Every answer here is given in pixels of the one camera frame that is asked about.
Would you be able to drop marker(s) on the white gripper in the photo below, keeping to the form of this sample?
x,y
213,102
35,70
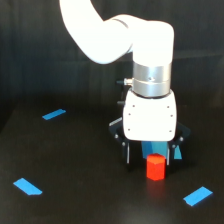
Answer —
x,y
152,119

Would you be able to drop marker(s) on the red hexagonal block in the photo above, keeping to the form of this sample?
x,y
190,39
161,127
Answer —
x,y
156,164

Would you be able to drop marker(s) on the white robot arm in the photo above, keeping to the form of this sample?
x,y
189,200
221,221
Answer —
x,y
104,41

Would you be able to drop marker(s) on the folded blue paper sheet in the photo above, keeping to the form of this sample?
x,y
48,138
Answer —
x,y
149,147

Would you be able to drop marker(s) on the blue tape strip near right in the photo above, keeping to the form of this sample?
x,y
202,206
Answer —
x,y
197,196

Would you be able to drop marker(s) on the blue tape strip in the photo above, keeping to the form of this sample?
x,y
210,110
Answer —
x,y
53,114
27,187
197,196

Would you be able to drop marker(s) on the blue tape strip far left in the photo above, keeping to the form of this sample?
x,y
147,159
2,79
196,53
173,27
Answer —
x,y
53,114

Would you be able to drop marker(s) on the blue tape strip near left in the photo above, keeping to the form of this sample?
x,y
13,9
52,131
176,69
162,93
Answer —
x,y
27,187

